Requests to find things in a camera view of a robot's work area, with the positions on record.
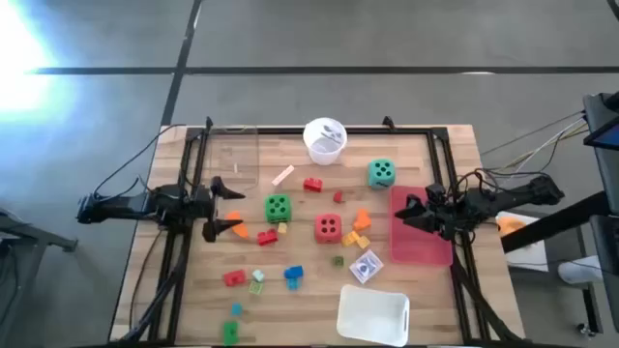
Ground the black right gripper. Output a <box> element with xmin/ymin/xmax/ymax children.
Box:
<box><xmin>394</xmin><ymin>193</ymin><xmax>460</xmax><ymax>242</ymax></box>

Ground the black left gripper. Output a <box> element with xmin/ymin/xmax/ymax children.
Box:
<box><xmin>190</xmin><ymin>175</ymin><xmax>247</xmax><ymax>244</ymax></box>

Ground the long orange brick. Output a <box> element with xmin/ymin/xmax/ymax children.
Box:
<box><xmin>224</xmin><ymin>210</ymin><xmax>251</xmax><ymax>240</ymax></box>

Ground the green foam die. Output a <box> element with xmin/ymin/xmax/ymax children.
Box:
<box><xmin>263</xmin><ymin>193</ymin><xmax>293</xmax><ymax>224</ymax></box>

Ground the teal foam die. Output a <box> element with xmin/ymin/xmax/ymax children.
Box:
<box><xmin>367</xmin><ymin>158</ymin><xmax>397</xmax><ymax>190</ymax></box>

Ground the clear card packet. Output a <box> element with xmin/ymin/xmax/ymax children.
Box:
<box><xmin>348</xmin><ymin>248</ymin><xmax>385</xmax><ymax>285</ymax></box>

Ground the red foam die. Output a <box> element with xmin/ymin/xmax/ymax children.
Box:
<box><xmin>313</xmin><ymin>213</ymin><xmax>343</xmax><ymax>245</ymax></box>

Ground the pink plastic bin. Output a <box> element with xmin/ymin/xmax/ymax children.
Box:
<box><xmin>389</xmin><ymin>185</ymin><xmax>455</xmax><ymax>267</ymax></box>

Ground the clear plastic bin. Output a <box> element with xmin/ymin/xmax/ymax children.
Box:
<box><xmin>205</xmin><ymin>125</ymin><xmax>261</xmax><ymax>192</ymax></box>

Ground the orange object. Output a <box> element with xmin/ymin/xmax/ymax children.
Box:
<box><xmin>496</xmin><ymin>216</ymin><xmax>527</xmax><ymax>238</ymax></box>

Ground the white plastic bin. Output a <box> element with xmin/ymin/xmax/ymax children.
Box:
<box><xmin>336</xmin><ymin>283</ymin><xmax>411</xmax><ymax>348</ymax></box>

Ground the white cup with pumpkin face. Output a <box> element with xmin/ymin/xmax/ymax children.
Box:
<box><xmin>302</xmin><ymin>116</ymin><xmax>348</xmax><ymax>166</ymax></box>

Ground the white box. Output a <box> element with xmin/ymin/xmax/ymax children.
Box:
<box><xmin>495</xmin><ymin>211</ymin><xmax>550</xmax><ymax>273</ymax></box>

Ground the black diagonal strut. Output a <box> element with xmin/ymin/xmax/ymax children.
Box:
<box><xmin>500</xmin><ymin>190</ymin><xmax>613</xmax><ymax>254</ymax></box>

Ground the person's shoe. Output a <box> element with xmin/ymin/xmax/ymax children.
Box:
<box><xmin>557</xmin><ymin>260</ymin><xmax>605</xmax><ymax>285</ymax></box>

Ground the grey table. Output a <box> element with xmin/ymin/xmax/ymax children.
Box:
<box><xmin>0</xmin><ymin>207</ymin><xmax>79</xmax><ymax>339</ymax></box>

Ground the black computer desk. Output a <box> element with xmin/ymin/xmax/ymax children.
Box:
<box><xmin>582</xmin><ymin>90</ymin><xmax>619</xmax><ymax>217</ymax></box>

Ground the blue-lit screen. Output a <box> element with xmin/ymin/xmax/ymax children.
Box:
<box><xmin>583</xmin><ymin>115</ymin><xmax>619</xmax><ymax>151</ymax></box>

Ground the black aluminium table frame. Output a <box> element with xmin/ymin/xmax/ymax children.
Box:
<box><xmin>118</xmin><ymin>124</ymin><xmax>536</xmax><ymax>348</ymax></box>

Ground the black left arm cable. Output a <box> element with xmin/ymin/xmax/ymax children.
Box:
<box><xmin>91</xmin><ymin>123</ymin><xmax>189</xmax><ymax>199</ymax></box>

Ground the grey cable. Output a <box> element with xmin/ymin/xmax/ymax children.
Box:
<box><xmin>478</xmin><ymin>109</ymin><xmax>587</xmax><ymax>158</ymax></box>

